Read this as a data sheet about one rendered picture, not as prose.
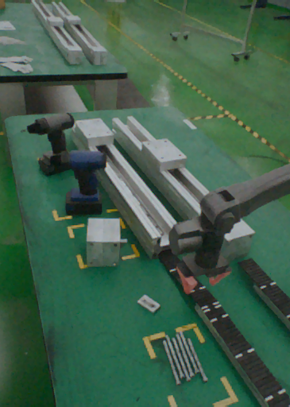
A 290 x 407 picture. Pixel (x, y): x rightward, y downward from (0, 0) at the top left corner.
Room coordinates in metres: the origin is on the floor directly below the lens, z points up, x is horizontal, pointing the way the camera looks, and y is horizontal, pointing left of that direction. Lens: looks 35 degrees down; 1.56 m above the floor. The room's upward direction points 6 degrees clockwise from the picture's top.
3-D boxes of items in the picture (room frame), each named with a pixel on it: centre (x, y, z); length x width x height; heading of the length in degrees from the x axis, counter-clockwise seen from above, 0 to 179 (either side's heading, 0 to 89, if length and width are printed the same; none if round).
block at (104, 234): (0.81, 0.10, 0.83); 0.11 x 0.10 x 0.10; 98
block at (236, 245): (0.89, -0.27, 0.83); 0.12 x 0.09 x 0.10; 119
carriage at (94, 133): (1.40, 0.24, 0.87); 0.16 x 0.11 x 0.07; 29
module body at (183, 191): (1.27, -0.05, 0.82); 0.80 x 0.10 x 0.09; 29
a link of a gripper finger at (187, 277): (0.66, -0.14, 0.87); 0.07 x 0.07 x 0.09; 30
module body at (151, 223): (1.18, 0.12, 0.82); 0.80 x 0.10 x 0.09; 29
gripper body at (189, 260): (0.67, -0.16, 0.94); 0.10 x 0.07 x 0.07; 120
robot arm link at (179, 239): (0.65, -0.12, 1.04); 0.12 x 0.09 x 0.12; 113
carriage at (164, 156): (1.27, -0.05, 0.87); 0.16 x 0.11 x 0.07; 29
